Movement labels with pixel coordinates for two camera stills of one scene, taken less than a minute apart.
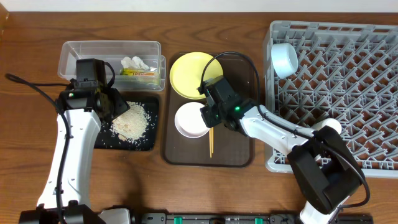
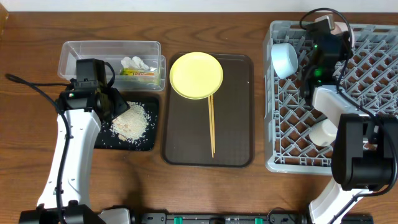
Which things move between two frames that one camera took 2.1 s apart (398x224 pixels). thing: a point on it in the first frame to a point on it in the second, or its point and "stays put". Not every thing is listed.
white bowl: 188,121 to 340,27
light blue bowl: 284,58 stays put
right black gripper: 206,113 to 344,53
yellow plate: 186,73 stays put
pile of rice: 132,124 stays put
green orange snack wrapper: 127,71 stays put
